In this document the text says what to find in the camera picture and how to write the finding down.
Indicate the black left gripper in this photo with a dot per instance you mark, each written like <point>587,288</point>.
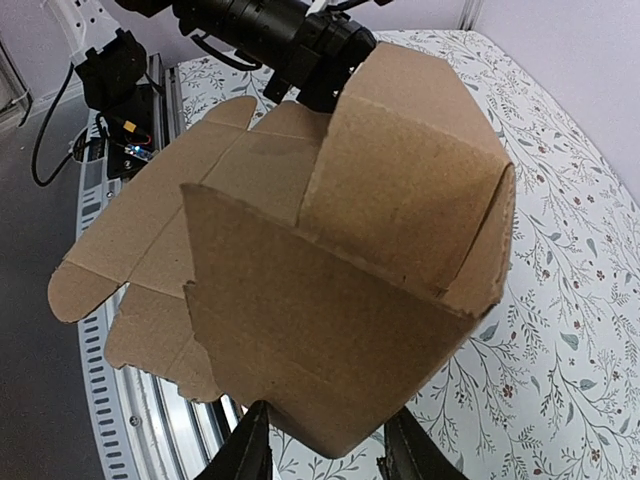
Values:
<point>321,58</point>

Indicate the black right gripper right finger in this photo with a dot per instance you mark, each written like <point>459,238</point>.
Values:
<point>410,454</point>

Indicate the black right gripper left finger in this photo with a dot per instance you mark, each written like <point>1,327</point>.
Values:
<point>246,454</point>

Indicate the brown cardboard box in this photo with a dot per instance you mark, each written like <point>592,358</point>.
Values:
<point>328,264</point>

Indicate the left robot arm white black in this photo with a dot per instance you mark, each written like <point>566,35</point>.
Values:
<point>243,34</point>

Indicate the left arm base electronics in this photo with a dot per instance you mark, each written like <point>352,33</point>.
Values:
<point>124,146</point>

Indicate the floral patterned table mat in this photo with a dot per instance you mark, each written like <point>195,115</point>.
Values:
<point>547,387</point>

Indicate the aluminium front rail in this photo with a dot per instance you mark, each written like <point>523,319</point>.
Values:
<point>142,427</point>

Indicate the right aluminium frame post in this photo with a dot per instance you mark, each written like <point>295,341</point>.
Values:
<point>470,14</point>

